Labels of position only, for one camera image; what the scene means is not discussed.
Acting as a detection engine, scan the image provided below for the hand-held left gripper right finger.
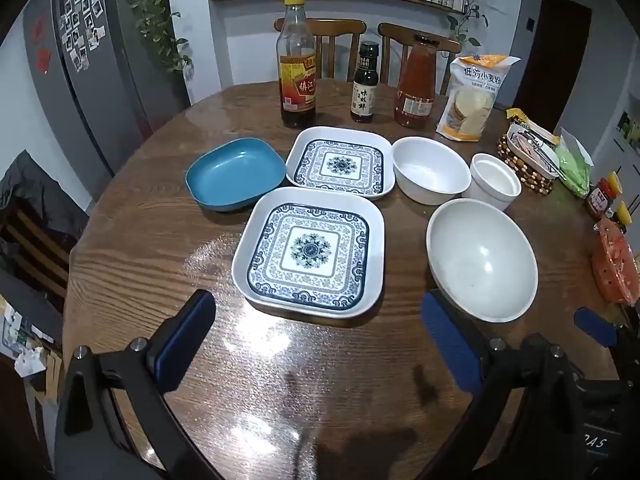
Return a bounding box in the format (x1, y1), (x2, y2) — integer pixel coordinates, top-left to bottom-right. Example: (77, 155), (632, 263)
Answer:
(420, 289), (592, 480)

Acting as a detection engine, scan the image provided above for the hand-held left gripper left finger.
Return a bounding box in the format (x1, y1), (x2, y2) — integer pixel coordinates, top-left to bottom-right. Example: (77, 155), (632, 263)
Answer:
(54, 289), (217, 480)

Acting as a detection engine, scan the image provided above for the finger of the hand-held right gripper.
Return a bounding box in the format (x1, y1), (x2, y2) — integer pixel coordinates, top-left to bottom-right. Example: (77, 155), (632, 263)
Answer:
(574, 306), (619, 347)

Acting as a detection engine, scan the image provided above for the large white bowl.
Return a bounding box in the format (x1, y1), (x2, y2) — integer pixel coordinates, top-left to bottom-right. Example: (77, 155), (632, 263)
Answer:
(426, 198), (539, 323)

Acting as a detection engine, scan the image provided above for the blue patterned square plate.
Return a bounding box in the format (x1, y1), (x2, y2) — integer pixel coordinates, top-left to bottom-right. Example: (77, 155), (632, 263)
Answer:
(285, 126), (393, 202)
(231, 186), (386, 322)

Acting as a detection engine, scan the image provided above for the small white ramekin bowl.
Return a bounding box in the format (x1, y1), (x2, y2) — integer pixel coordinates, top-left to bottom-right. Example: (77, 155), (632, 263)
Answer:
(461, 152), (522, 212)

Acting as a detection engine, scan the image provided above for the medium white bowl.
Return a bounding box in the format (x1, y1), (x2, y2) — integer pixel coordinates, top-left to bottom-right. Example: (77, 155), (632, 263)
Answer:
(391, 136), (472, 206)

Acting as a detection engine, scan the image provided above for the orange plastic basket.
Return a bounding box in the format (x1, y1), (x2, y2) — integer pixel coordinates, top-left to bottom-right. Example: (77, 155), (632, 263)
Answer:
(591, 217), (640, 306)

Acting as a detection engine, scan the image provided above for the red-lid sauce jar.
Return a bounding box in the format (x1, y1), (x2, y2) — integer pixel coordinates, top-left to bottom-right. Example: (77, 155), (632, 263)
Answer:
(585, 171), (623, 221)

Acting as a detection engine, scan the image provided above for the green plastic packet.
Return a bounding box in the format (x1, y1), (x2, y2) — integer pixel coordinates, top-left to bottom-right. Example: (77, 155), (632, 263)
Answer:
(554, 128), (596, 199)

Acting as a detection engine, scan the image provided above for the pile of boxes and papers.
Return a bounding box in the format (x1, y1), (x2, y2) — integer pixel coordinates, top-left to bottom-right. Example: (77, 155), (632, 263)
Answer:
(0, 295), (63, 378)

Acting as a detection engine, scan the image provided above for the wooden beaded trivet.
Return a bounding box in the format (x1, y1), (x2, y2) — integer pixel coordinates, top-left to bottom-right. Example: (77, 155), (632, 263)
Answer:
(496, 132), (556, 195)

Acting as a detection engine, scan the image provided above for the wooden slatted chair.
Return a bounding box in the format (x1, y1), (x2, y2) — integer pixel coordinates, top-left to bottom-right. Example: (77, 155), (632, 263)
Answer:
(0, 207), (71, 301)

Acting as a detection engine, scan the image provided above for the white rectangular dish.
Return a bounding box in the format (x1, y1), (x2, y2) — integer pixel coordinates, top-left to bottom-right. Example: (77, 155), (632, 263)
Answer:
(506, 124), (561, 180)

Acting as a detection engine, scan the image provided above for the white cabinet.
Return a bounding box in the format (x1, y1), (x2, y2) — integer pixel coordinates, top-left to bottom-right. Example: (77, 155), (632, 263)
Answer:
(585, 75), (640, 196)

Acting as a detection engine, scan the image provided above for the dark cloth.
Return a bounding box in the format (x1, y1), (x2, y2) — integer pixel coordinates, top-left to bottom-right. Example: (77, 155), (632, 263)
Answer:
(0, 150), (91, 271)

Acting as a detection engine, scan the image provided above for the yellow snack wrapper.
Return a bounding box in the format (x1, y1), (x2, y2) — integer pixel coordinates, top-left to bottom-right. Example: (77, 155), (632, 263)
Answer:
(506, 108), (561, 146)

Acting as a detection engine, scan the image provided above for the flour bag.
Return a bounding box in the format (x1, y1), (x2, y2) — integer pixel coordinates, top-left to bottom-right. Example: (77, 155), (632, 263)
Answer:
(435, 54), (521, 142)

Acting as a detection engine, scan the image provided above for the red sauce bottle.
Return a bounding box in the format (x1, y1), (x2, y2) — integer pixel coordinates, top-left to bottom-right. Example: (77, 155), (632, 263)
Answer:
(393, 34), (436, 129)

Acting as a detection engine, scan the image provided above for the grey refrigerator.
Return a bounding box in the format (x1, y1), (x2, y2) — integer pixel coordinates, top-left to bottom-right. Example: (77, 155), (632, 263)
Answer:
(22, 0), (193, 203)

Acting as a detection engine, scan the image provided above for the small dark sauce bottle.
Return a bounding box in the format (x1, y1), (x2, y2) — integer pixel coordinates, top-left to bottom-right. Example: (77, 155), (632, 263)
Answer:
(350, 41), (381, 124)

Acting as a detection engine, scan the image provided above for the dark wooden door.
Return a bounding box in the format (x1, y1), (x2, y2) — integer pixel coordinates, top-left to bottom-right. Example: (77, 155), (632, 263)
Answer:
(512, 0), (593, 133)

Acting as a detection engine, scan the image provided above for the tall vinegar bottle yellow cap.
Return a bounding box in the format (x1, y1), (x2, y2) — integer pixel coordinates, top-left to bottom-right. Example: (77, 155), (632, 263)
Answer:
(278, 0), (319, 128)

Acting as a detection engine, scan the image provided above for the wooden dining chair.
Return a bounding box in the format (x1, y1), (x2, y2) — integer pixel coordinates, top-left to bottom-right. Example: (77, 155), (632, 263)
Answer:
(377, 22), (462, 96)
(274, 18), (367, 81)

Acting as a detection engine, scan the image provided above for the hanging green vine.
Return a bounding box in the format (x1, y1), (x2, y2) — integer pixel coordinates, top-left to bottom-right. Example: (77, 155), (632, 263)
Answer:
(122, 0), (196, 81)

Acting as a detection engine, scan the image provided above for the trailing green plant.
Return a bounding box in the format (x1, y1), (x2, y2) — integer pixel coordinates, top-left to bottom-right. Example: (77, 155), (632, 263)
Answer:
(446, 0), (488, 46)

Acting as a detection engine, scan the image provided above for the group of refrigerator photos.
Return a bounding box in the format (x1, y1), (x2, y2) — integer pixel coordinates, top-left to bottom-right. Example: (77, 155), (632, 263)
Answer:
(59, 0), (108, 72)

